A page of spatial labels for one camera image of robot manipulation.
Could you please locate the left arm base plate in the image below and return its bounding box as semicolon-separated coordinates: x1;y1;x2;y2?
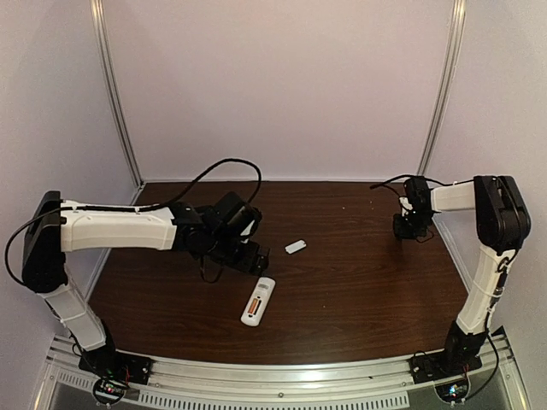
79;349;153;385

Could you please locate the white remote control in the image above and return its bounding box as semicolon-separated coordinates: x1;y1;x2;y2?
240;277;276;327

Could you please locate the left aluminium frame post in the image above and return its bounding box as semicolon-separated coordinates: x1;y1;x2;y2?
90;0;144;188

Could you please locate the curved aluminium front rail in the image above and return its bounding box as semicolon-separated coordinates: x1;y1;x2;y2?
36;335;529;410

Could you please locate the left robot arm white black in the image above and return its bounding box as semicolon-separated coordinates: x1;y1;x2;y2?
12;190;269;375

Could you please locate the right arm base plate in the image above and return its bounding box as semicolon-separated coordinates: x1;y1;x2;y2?
408;349;482;384

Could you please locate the orange AA battery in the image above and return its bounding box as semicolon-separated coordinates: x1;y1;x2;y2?
247;298;261;316

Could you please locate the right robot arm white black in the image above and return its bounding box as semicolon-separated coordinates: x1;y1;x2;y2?
393;175;531;368

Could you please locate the right aluminium frame post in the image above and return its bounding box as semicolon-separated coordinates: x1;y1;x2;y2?
417;0;467;176

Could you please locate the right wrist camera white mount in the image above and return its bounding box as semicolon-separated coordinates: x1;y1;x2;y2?
398;196;413;213

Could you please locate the white battery cover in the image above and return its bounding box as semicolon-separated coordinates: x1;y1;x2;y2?
285;239;307;255

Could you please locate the aluminium frame post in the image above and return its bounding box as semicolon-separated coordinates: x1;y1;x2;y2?
417;0;467;176
90;0;144;188

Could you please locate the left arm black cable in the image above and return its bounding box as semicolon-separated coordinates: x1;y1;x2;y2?
170;158;262;214

